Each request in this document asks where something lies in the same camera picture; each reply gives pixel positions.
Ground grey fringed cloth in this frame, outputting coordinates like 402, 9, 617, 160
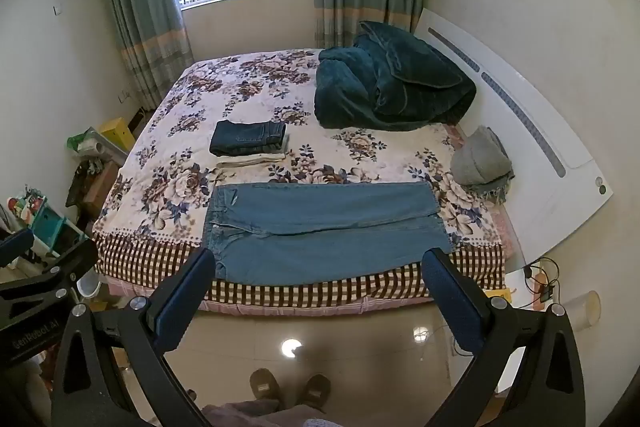
467, 174, 515, 206

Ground person's left slipper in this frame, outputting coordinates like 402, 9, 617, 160
249, 368, 287, 409

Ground folded dark blue jeans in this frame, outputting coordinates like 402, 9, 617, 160
209, 120, 287, 158

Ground yellow box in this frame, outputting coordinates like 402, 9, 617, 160
99, 117, 137, 154

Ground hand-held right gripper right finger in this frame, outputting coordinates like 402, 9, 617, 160
421, 248, 587, 427

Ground white waste bin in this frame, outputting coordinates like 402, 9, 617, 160
76, 268, 104, 299

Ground white headboard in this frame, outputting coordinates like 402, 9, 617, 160
414, 8, 614, 264

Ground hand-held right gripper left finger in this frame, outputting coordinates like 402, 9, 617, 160
50, 248, 217, 427

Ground green plastic bag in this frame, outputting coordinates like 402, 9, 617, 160
67, 127, 107, 156

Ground person's trousers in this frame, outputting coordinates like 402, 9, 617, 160
201, 398, 331, 427

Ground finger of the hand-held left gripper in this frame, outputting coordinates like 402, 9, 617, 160
0, 237, 99, 315
0, 228, 36, 269

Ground grey pillow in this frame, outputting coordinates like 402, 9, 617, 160
451, 126, 516, 188

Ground orange power strip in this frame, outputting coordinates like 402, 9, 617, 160
532, 271, 550, 309

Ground black cable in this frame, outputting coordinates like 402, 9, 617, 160
523, 257, 562, 305

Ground person's right slipper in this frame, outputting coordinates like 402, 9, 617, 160
299, 373, 332, 414

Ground translucent plastic cup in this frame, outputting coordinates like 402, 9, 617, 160
559, 290, 602, 331

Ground light blue denim pants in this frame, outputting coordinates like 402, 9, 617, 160
204, 181, 455, 287

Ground folded cream pants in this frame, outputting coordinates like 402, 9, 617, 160
216, 142, 290, 168

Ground teal fleece blanket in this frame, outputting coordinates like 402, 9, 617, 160
314, 21, 477, 131

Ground person's slipper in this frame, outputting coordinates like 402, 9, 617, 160
249, 368, 287, 409
299, 373, 332, 414

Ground white nightstand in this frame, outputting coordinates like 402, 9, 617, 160
504, 264, 556, 310

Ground teal toy shelf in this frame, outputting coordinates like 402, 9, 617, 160
29, 201, 87, 259

